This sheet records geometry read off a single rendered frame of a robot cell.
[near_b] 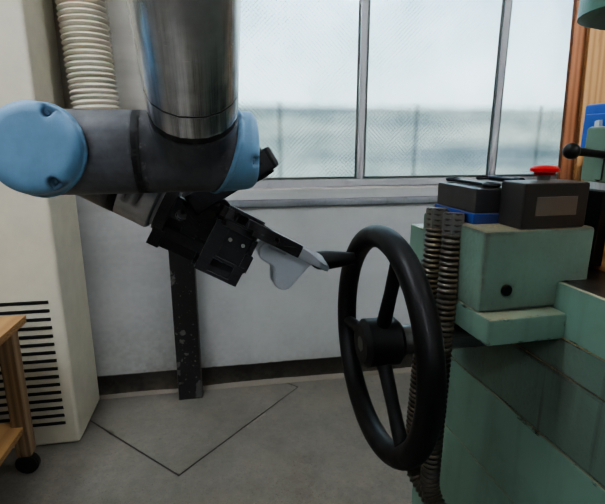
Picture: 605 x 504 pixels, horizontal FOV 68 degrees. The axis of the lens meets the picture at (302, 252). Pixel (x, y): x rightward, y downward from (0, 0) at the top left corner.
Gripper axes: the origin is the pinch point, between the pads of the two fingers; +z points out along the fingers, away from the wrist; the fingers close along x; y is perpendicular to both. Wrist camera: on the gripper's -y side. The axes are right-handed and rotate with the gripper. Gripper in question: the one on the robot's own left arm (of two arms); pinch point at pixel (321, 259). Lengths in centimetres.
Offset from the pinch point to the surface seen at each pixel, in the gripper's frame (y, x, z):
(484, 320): -2.4, 12.9, 15.2
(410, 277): -2.7, 13.7, 5.0
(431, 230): -9.3, 3.5, 9.7
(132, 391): 90, -138, -8
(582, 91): -104, -107, 96
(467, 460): 17.6, -3.7, 36.5
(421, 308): -0.6, 15.8, 6.4
